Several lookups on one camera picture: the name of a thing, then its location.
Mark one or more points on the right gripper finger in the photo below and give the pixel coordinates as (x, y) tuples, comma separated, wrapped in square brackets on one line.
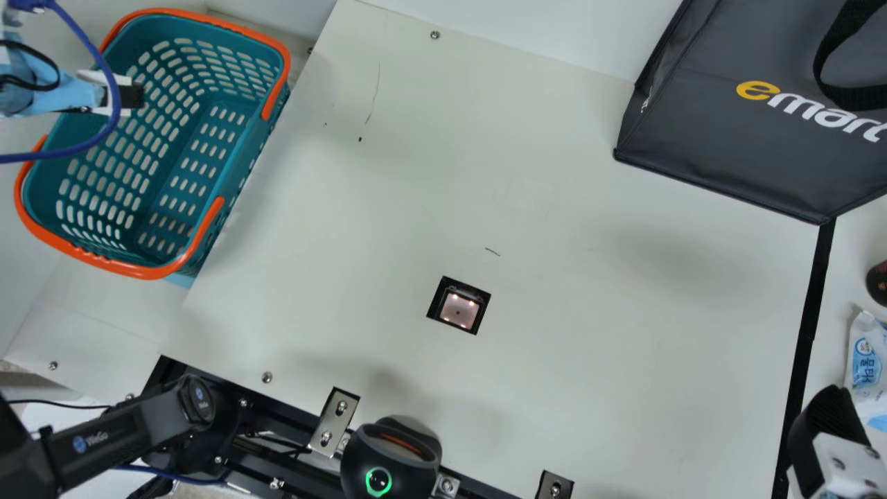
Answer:
[(824, 430)]

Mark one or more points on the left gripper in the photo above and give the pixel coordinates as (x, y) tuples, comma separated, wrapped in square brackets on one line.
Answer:
[(41, 86)]

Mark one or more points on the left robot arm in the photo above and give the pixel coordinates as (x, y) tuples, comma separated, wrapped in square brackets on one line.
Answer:
[(125, 430)]

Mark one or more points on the teal shopping basket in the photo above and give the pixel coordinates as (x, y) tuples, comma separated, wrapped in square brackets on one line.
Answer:
[(173, 173)]

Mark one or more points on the small square scanner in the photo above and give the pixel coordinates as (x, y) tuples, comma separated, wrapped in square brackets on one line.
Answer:
[(459, 306)]

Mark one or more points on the white and blue pouch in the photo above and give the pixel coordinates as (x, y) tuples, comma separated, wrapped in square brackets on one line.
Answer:
[(867, 360)]

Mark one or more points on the black strip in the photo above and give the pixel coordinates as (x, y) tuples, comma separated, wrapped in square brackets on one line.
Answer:
[(804, 346)]

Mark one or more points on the dark coffee bottle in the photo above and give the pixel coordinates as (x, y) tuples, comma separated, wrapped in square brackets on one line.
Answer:
[(879, 284)]

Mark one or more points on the black device with green light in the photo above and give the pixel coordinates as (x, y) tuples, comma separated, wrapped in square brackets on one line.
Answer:
[(388, 457)]

